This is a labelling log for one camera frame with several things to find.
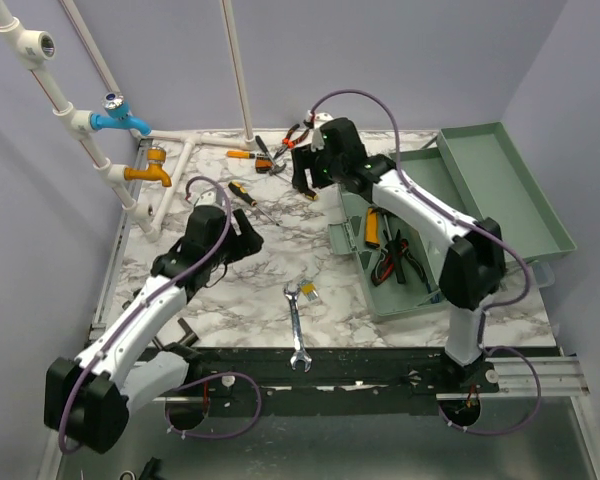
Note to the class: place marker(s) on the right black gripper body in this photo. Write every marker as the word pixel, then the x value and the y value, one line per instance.
pixel 327 171

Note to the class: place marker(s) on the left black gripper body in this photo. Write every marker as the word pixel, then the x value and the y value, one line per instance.
pixel 230 252

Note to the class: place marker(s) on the yellow black screwdriver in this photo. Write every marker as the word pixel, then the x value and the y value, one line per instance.
pixel 240 192

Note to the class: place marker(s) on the yellow handle tool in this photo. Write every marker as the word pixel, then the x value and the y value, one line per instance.
pixel 371 237

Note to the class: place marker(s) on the claw hammer black handle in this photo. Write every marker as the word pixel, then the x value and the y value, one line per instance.
pixel 394 246

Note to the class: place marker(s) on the red black utility knife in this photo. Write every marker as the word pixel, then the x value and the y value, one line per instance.
pixel 382 269

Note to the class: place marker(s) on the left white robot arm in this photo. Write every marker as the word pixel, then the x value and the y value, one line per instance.
pixel 125 340

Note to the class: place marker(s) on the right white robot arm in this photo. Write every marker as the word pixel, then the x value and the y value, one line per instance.
pixel 473 262

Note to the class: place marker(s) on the orange black long-nose pliers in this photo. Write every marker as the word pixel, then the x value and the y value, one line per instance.
pixel 295 134

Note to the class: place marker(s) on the silver open-end wrench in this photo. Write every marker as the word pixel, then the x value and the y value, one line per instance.
pixel 300 355

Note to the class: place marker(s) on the yellow hex key set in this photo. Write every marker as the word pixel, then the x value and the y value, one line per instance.
pixel 309 290

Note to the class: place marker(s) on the orange plastic tap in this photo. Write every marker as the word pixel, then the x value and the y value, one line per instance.
pixel 154 172

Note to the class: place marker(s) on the silver socket bar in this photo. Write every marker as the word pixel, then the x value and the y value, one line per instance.
pixel 176 330

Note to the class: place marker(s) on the blue plastic tap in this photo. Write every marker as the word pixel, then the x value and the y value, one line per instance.
pixel 118 116

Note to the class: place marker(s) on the white pvc pipe assembly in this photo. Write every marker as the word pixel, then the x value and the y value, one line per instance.
pixel 35 48

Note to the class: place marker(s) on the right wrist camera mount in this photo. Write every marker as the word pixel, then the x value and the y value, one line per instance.
pixel 314 139

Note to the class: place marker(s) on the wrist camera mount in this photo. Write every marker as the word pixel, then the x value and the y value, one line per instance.
pixel 314 139
pixel 209 197

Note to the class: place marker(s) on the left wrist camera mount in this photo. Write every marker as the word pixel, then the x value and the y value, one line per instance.
pixel 209 197

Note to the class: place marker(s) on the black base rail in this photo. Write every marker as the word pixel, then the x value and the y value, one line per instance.
pixel 341 382

